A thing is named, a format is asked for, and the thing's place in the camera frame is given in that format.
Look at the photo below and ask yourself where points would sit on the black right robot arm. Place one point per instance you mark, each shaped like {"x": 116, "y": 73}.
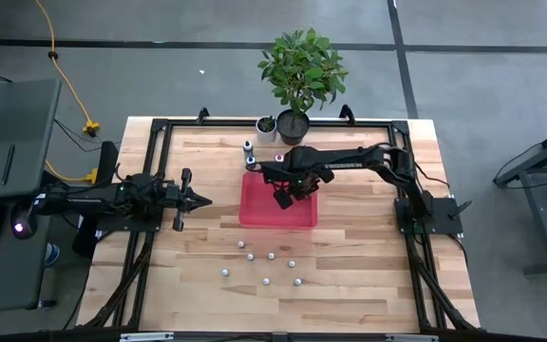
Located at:
{"x": 349, "y": 164}

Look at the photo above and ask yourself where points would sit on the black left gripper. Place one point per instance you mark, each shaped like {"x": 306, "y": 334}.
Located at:
{"x": 178, "y": 199}

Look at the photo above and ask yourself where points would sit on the black pen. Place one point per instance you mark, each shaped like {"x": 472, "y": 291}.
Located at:
{"x": 7, "y": 165}

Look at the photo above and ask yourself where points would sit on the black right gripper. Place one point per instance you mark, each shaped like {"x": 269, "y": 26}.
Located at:
{"x": 297, "y": 183}

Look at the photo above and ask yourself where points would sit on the pink translucent plastic bin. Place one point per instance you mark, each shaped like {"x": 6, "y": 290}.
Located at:
{"x": 259, "y": 209}

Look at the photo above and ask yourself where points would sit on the silver aluminium bracket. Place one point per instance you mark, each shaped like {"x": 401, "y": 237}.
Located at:
{"x": 146, "y": 337}
{"x": 411, "y": 338}

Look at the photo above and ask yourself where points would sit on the red-capped food coloring bottle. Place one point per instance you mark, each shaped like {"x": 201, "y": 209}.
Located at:
{"x": 279, "y": 157}

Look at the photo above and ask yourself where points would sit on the black aluminium rig frame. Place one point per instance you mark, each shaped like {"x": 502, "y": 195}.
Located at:
{"x": 216, "y": 123}

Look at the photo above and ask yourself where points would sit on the black box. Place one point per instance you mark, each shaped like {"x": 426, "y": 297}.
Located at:
{"x": 86, "y": 240}

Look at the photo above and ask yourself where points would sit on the blue shoe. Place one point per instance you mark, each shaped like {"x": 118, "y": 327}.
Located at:
{"x": 52, "y": 254}

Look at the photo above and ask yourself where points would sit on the black computer mouse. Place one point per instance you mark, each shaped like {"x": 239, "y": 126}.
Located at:
{"x": 24, "y": 223}

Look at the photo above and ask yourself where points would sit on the black frame hook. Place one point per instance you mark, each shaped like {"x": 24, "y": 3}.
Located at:
{"x": 348, "y": 115}
{"x": 202, "y": 115}

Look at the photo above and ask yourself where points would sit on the blue-capped food coloring bottle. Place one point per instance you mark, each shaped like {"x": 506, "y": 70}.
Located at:
{"x": 250, "y": 160}

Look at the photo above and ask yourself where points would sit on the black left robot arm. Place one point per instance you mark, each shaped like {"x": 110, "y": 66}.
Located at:
{"x": 88, "y": 199}

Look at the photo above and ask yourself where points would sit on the grey side desk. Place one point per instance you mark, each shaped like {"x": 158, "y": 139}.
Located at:
{"x": 12, "y": 123}

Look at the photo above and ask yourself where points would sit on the black rounded panel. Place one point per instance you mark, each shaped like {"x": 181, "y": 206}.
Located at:
{"x": 108, "y": 164}

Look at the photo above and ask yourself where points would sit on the green tree in black pot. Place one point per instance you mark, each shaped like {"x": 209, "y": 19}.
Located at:
{"x": 302, "y": 71}

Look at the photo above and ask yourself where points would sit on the small plant in white pot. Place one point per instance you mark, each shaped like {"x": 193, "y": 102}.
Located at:
{"x": 266, "y": 128}

